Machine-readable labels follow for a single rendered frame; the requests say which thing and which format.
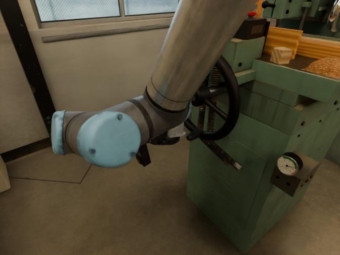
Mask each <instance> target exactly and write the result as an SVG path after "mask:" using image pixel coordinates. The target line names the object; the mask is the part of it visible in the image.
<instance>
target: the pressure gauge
mask: <svg viewBox="0 0 340 255"><path fill-rule="evenodd" d="M276 164H277V167H278V169H279V170H280V171H281V172H282V173H283V174H285V175H287V176H295V175H296V174H297V173H298V172H299V171H301V170H302V168H303V162H302V160H301V158H300V157H299V156H298V155H296V154H294V153H292V152H286V153H284V154H283V155H281V156H279V157H278V158H277V160H276ZM286 165H288V166H291V167H286ZM294 167H295V168H294Z"/></svg>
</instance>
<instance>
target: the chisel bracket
mask: <svg viewBox="0 0 340 255"><path fill-rule="evenodd" d="M266 1H268V3H271V4H275V5H276V6H275V7H274V8H272V7H267V8H265V9H264V10H263V15H262V17H263V18H272V19H276V21H275V22H276V23H281V22H282V19H288V18H296V17H302V16H303V14H304V11H305V8H306V7H302V3H303V2H307V0H266Z"/></svg>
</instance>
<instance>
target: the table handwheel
mask: <svg viewBox="0 0 340 255"><path fill-rule="evenodd" d="M215 66H216V67H217V69H218V70H219V72H220V73H221V75H222V77H223V79H224V81H225V82H221V83H219V85H218V86H208V87H207V86H206V85H204V84H202V85H201V86H200V88H199V89H198V91H197V92H196V94H195V95H194V97H193V98H192V101H191V102H192V105H193V106H195V107H199V106H201V105H204V104H205V105H206V106H208V107H209V108H210V109H212V110H213V111H214V112H215V113H216V114H218V115H219V116H220V117H221V118H222V119H223V120H224V121H225V123H224V125H223V126H222V127H221V128H220V129H219V130H217V131H214V132H206V131H203V135H201V136H200V137H199V138H201V139H203V140H207V141H216V140H220V139H222V138H224V137H226V136H227V135H229V134H230V132H231V131H232V130H233V129H234V127H235V125H236V123H237V121H238V117H239V113H240V104H241V100H240V90H239V87H240V86H241V84H240V85H238V82H237V79H236V76H235V74H234V72H233V70H232V68H231V66H230V65H229V63H228V62H227V61H226V59H225V58H224V57H223V56H222V55H221V56H220V57H219V59H218V61H217V62H216V64H215ZM226 92H228V96H229V112H228V115H227V114H226V113H225V112H223V111H222V110H221V109H220V108H218V107H217V106H216V105H215V104H214V103H213V102H211V101H210V100H211V98H212V97H215V96H218V95H220V94H223V93H226ZM184 126H185V127H186V128H187V129H188V130H189V131H190V132H194V131H197V130H200V128H198V127H197V126H196V125H194V124H193V123H192V121H191V120H190V119H189V118H187V119H186V120H185V121H184Z"/></svg>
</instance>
